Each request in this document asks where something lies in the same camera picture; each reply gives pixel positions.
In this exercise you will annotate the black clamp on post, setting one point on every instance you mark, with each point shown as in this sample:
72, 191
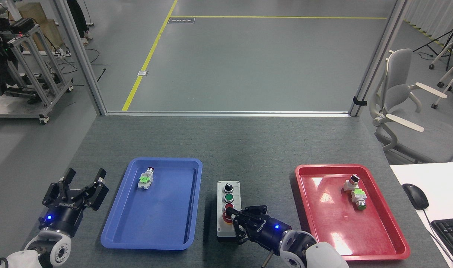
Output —
359, 101

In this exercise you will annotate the red plastic tray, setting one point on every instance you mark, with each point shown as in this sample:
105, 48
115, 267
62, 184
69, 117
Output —
330, 223

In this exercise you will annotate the aluminium frame cart on wheels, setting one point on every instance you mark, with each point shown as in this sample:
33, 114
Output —
32, 67

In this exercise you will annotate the white black-headed selector switch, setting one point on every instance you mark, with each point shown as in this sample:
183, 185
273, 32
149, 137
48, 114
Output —
352, 182

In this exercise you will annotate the brown wooden box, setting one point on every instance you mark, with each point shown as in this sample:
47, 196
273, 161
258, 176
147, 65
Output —
44, 26

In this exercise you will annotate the red-headed push button switch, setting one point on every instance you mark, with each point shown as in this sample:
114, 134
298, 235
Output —
146, 179

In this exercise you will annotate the white desk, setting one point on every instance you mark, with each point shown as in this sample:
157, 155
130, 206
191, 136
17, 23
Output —
442, 182

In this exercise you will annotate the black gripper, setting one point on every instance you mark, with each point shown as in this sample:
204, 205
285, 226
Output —
64, 216
269, 232

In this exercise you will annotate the silver floor socket plate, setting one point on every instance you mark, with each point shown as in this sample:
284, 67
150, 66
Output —
142, 73

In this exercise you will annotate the silver aluminium post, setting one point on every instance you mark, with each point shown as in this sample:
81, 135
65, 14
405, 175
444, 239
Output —
379, 56
81, 59

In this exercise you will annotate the grey office chair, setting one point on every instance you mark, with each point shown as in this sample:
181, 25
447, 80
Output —
401, 96

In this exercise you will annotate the black tripod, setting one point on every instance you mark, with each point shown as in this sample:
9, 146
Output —
449, 35

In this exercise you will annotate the black computer mouse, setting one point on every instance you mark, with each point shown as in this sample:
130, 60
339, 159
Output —
415, 196

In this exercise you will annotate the white-framed office chair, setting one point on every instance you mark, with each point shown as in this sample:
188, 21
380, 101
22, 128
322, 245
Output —
451, 72

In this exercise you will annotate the green-headed push button switch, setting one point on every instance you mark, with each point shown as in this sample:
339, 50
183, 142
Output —
359, 199

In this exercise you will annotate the blue plastic tray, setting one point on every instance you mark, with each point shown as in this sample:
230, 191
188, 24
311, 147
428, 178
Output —
159, 219

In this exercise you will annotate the person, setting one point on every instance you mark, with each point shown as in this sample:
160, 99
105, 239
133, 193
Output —
77, 18

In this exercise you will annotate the silver aluminium table rail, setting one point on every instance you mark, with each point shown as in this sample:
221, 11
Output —
226, 113

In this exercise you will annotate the black floor label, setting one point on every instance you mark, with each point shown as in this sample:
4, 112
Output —
181, 20

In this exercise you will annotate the grey control box with buttons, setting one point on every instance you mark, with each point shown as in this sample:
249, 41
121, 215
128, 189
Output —
222, 229

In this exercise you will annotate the black keyboard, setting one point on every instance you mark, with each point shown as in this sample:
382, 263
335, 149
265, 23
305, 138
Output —
451, 234

